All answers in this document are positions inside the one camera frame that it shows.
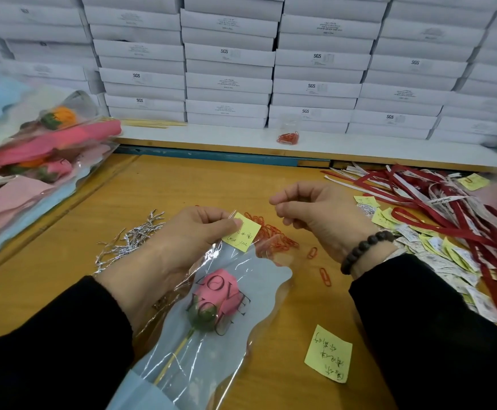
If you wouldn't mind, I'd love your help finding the person's left hand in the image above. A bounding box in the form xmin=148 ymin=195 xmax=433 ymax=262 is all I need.
xmin=95 ymin=206 xmax=243 ymax=331

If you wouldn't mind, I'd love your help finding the person's right hand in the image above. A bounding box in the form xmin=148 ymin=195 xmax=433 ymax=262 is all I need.
xmin=270 ymin=182 xmax=401 ymax=280

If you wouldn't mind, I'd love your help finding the yellow note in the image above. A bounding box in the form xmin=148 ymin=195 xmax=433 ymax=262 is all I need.
xmin=222 ymin=211 xmax=263 ymax=255

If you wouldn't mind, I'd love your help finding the pink flower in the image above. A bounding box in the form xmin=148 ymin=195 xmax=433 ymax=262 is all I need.
xmin=107 ymin=243 xmax=294 ymax=410

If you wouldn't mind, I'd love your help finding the pile of yellow white tags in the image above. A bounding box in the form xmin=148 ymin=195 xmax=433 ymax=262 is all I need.
xmin=304 ymin=172 xmax=497 ymax=385

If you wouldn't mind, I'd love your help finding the pile of red ribbons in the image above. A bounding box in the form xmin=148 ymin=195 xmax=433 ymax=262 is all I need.
xmin=324 ymin=163 xmax=497 ymax=338

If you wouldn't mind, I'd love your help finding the pile of flowers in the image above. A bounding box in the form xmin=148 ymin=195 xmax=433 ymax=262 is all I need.
xmin=0 ymin=72 xmax=123 ymax=265

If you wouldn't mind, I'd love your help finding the person's left forearm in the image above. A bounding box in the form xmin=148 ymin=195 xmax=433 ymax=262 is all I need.
xmin=0 ymin=276 xmax=136 ymax=410

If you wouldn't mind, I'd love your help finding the person's right forearm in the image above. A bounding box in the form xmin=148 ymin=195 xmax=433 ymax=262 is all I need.
xmin=348 ymin=253 xmax=497 ymax=410

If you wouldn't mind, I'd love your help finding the pile of silver twist ties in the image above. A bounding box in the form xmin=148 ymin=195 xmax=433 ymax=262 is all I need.
xmin=95 ymin=209 xmax=166 ymax=274

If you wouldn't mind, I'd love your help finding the pile of orange paper clips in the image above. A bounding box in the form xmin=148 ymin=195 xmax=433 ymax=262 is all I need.
xmin=244 ymin=211 xmax=333 ymax=289

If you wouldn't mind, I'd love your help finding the long white board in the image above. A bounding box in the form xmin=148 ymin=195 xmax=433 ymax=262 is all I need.
xmin=119 ymin=125 xmax=497 ymax=173

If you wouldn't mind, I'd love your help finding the small bag of red clips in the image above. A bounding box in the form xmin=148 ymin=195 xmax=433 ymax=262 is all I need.
xmin=276 ymin=122 xmax=301 ymax=146

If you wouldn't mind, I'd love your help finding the wooden sticks bundle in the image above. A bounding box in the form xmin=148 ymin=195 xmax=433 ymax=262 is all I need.
xmin=120 ymin=119 xmax=188 ymax=130

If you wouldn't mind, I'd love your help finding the black bead bracelet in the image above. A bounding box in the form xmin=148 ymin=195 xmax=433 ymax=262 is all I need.
xmin=340 ymin=230 xmax=399 ymax=277

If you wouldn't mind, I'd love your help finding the wall of stacked white boxes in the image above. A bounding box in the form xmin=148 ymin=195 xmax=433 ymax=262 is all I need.
xmin=0 ymin=0 xmax=497 ymax=149

